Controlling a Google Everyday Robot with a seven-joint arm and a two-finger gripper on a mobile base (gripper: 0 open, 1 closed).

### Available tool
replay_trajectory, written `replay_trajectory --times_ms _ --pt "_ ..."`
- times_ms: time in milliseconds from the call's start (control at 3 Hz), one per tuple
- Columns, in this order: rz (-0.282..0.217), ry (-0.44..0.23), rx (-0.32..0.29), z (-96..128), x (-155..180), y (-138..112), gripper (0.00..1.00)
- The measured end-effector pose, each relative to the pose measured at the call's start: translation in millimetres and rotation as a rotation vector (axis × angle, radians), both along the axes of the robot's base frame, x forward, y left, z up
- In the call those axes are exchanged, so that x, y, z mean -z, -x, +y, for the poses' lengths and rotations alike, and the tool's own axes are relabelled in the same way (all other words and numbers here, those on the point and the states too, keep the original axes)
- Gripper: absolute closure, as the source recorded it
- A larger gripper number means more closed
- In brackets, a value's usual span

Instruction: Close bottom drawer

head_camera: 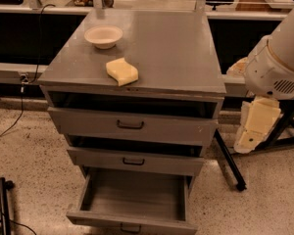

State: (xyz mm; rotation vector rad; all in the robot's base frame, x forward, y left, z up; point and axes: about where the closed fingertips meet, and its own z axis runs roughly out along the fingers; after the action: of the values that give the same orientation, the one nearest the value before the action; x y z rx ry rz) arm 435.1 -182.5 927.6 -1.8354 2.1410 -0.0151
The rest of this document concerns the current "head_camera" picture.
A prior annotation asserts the grey bottom drawer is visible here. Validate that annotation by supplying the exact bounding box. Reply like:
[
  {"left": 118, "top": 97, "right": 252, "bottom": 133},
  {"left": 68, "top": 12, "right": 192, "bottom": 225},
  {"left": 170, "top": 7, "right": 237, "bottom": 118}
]
[{"left": 67, "top": 168, "right": 197, "bottom": 235}]

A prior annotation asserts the grey drawer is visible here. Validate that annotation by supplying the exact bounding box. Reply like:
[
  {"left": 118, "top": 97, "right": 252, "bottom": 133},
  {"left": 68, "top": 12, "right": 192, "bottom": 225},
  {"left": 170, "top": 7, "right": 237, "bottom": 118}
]
[
  {"left": 48, "top": 107, "right": 217, "bottom": 146},
  {"left": 68, "top": 147, "right": 204, "bottom": 176},
  {"left": 67, "top": 168, "right": 197, "bottom": 235}
]

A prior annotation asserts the grey middle drawer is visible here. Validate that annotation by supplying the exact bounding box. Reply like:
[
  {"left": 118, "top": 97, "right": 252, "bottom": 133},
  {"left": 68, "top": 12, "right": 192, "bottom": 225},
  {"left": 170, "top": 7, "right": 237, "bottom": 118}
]
[{"left": 68, "top": 147, "right": 204, "bottom": 176}]

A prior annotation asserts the grey metal drawer cabinet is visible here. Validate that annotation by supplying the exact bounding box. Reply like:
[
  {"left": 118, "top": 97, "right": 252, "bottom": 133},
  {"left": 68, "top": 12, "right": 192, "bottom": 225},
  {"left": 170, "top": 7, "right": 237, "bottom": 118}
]
[{"left": 37, "top": 9, "right": 227, "bottom": 188}]

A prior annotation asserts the grey top drawer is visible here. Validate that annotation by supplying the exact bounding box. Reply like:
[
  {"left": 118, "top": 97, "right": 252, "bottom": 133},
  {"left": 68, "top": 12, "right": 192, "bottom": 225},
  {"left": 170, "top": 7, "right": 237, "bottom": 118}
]
[{"left": 48, "top": 107, "right": 217, "bottom": 146}]

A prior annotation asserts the black floor stand right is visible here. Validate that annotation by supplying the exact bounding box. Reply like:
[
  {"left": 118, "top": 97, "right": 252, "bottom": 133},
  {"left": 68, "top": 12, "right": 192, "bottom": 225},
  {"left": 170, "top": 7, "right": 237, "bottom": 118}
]
[{"left": 214, "top": 99, "right": 294, "bottom": 192}]

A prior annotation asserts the yellow wavy sponge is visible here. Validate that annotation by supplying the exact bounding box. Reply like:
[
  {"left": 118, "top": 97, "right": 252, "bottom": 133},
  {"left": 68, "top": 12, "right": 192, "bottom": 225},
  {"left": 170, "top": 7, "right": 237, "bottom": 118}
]
[{"left": 106, "top": 58, "right": 138, "bottom": 86}]

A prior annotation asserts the white paper bowl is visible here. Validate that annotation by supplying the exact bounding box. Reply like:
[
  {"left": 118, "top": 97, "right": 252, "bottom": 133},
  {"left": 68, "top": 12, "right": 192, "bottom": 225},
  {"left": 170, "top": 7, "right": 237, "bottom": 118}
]
[{"left": 84, "top": 25, "right": 123, "bottom": 50}]

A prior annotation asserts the black stand left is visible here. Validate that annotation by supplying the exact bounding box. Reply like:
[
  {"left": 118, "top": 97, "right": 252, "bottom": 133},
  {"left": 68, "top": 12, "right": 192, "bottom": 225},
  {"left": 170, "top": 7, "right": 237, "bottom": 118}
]
[{"left": 0, "top": 177, "right": 14, "bottom": 235}]

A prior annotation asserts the black power cable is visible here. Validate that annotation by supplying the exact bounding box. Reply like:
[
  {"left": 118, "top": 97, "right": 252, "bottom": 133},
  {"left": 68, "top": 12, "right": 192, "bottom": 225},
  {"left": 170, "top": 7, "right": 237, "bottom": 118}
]
[{"left": 0, "top": 3, "right": 57, "bottom": 142}]

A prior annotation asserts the grey metal rail barrier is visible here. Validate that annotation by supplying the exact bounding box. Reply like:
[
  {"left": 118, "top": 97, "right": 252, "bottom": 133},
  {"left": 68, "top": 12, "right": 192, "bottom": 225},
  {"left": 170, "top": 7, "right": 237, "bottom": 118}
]
[{"left": 0, "top": 3, "right": 294, "bottom": 100}]

